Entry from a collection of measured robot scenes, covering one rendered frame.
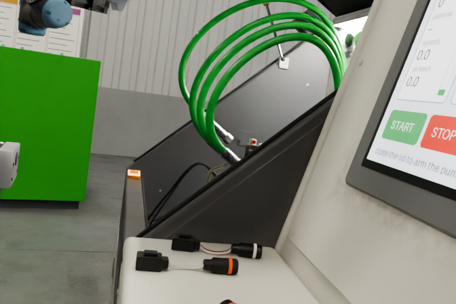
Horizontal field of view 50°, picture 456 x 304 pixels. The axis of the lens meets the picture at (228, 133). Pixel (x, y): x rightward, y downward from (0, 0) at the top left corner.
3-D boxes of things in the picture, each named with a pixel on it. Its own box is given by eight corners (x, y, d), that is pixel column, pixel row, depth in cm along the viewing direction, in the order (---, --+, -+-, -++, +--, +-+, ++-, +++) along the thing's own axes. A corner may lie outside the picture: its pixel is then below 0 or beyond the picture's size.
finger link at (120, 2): (129, 13, 159) (104, 7, 153) (133, -5, 158) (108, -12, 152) (134, 15, 157) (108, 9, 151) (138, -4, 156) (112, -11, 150)
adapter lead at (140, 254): (135, 271, 56) (137, 254, 56) (135, 264, 59) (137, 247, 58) (237, 278, 59) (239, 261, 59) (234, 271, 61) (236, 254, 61)
